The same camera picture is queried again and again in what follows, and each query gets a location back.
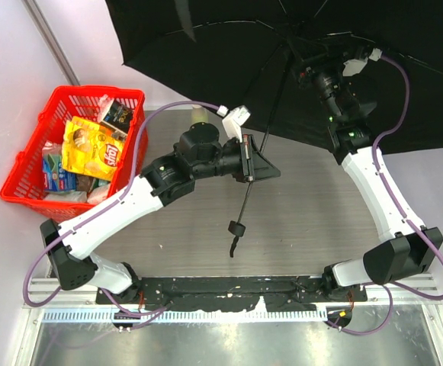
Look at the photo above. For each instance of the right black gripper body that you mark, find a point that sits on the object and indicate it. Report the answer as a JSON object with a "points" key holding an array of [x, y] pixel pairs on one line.
{"points": [[316, 63]]}

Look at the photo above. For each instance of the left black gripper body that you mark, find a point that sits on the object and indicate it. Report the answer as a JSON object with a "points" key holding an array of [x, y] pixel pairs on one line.
{"points": [[248, 158]]}

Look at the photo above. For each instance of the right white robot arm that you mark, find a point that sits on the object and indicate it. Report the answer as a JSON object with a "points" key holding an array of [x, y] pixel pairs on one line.
{"points": [[407, 246]]}

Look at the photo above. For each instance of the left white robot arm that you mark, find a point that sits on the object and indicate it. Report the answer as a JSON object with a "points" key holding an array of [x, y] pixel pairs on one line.
{"points": [[197, 155]]}

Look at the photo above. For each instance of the pale green squeeze bottle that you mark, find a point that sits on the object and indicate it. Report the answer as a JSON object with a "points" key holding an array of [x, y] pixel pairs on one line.
{"points": [[199, 114]]}

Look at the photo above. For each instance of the black and white snack box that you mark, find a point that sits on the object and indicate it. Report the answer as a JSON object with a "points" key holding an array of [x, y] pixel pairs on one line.
{"points": [[116, 117]]}

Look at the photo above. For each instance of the yellow Lays chip bag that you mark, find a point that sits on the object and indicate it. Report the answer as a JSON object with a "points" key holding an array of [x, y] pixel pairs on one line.
{"points": [[90, 149]]}

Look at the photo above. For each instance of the white plastic bag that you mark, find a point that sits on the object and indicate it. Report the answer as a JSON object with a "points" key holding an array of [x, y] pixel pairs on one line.
{"points": [[97, 195]]}

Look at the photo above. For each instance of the blue snack package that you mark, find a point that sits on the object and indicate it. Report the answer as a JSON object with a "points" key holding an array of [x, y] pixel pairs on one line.
{"points": [[55, 178]]}

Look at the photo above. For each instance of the red plastic shopping basket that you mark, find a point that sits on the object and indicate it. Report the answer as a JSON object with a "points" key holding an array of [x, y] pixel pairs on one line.
{"points": [[25, 182]]}

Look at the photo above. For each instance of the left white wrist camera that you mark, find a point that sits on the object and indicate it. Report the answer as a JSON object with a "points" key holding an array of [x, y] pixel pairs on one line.
{"points": [[233, 120]]}

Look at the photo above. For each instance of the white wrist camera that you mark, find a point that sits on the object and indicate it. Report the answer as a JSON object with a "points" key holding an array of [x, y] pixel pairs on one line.
{"points": [[233, 120], [356, 65]]}

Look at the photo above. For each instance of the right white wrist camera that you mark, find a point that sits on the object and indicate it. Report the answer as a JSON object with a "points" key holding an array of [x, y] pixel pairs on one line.
{"points": [[356, 65]]}

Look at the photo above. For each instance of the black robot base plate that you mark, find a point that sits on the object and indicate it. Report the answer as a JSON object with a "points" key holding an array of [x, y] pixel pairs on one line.
{"points": [[230, 294]]}

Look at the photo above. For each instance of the white slotted cable duct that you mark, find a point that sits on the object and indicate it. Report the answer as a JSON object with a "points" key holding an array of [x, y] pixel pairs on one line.
{"points": [[110, 315]]}

